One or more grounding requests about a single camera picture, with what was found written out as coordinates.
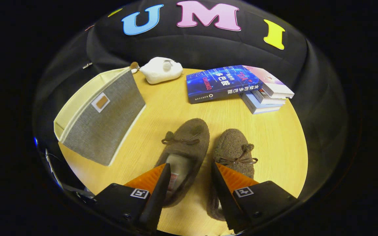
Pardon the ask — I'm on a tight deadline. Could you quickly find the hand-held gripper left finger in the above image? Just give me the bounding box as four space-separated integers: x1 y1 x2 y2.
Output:
94 163 171 231

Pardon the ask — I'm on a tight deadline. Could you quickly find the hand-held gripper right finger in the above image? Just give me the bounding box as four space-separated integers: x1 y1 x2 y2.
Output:
211 162 298 234

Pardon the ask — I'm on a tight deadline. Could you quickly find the brown fuzzy shoe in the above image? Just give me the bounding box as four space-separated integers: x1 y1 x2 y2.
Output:
155 118 210 208
206 128 259 221

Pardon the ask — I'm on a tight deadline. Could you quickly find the grey fabric storage box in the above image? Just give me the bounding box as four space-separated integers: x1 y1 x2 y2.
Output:
53 67 146 166

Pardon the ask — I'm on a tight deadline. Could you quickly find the light blue book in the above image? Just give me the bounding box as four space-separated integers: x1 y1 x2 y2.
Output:
239 92 283 115

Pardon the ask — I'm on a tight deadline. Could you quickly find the white book with red spine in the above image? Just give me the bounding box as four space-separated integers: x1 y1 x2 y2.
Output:
251 88 287 105

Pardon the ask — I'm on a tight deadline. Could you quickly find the dark blue book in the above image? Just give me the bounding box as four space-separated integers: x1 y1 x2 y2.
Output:
186 65 263 104

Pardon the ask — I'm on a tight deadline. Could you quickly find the pink white book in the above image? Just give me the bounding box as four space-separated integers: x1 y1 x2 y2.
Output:
242 65 295 99

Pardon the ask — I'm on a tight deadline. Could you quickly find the white plush toy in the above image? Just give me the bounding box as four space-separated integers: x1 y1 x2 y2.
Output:
139 57 183 85

